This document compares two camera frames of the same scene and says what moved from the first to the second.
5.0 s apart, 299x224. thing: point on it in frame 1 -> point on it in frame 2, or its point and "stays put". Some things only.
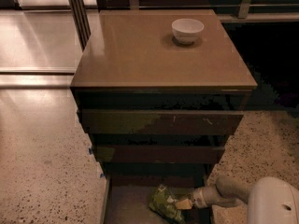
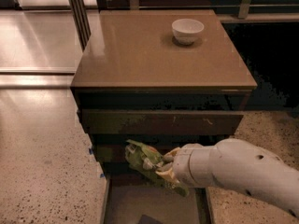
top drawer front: [160, 122] stays put
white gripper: [197, 198] -> [181, 167]
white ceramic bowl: [186, 31] stays put
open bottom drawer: [126, 199] stays put
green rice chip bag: [163, 205] -> [145, 159]
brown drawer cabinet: [159, 93] stays put
